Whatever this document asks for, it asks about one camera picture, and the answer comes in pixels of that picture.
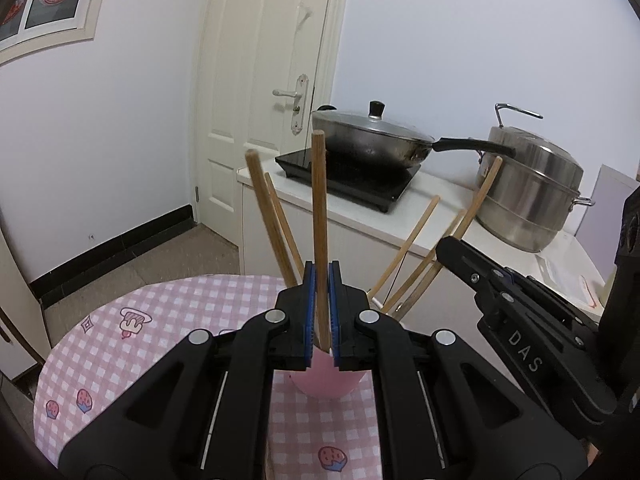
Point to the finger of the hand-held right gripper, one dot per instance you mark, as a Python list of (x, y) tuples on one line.
[(540, 340)]

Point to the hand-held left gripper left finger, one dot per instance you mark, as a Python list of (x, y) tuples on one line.
[(310, 310)]

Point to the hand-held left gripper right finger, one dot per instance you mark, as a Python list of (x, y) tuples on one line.
[(334, 310)]

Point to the pink cup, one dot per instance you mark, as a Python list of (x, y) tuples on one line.
[(325, 385)]

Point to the single wooden chopstick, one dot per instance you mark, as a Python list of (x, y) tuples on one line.
[(320, 210)]

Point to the bunch of wooden chopsticks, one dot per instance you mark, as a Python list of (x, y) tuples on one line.
[(269, 210)]

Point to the white counter cabinet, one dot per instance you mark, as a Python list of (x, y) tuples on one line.
[(350, 245)]

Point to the white paper packet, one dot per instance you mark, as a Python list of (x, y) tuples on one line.
[(560, 275)]

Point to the white panel board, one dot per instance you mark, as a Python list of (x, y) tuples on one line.
[(605, 200)]

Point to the black induction cooker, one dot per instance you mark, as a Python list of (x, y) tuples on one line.
[(350, 185)]

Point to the stainless steel steamer pot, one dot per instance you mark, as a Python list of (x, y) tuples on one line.
[(530, 200)]

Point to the pink checked bear tablecloth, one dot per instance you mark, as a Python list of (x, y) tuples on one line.
[(150, 350)]

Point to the glass wok lid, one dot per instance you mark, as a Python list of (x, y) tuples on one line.
[(370, 127)]

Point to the white panelled door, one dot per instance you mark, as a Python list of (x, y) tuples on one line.
[(240, 60)]

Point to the white door hook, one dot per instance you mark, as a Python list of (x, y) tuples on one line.
[(305, 12)]

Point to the cream framed sliding window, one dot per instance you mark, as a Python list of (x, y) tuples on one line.
[(90, 10)]

